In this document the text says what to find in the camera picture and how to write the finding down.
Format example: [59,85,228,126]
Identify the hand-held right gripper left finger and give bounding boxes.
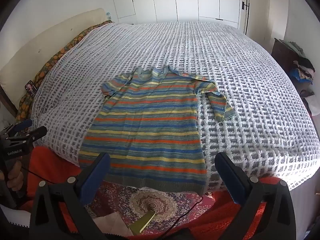
[30,152,111,240]

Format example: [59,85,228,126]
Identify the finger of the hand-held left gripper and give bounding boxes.
[6,119,33,134]
[14,126,48,146]

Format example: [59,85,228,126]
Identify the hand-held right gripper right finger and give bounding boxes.
[214,152,297,240]

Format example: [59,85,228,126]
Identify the striped knit sweater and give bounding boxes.
[79,65,236,196]

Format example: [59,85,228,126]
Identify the pile of clothes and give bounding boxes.
[285,40,317,115]

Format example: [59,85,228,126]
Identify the person's left hand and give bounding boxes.
[5,159,25,193]

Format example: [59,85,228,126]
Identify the black smartphone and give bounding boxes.
[24,80,38,97]

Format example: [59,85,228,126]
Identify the orange red knit cloth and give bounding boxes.
[20,146,280,240]

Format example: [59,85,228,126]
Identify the beige quilted cloth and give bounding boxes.
[92,211,133,238]

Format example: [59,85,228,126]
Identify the red patterned rug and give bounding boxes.
[85,179,215,235]

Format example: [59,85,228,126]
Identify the yellow green box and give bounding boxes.
[129,210,156,236]

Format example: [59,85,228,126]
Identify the orange floral bedsheet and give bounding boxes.
[16,20,115,125]

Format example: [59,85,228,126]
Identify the white grey knit blanket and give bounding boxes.
[30,21,320,195]

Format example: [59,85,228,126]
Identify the cream headboard cushion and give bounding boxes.
[0,8,107,105]

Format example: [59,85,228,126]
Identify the dark wooden dresser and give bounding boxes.
[271,38,300,73]

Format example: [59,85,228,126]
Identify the white wardrobe doors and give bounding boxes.
[107,0,250,30]

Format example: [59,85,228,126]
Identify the brown wooden bed frame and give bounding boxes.
[0,84,18,118]

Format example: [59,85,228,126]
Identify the black cable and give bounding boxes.
[162,195,203,238]
[21,166,54,183]

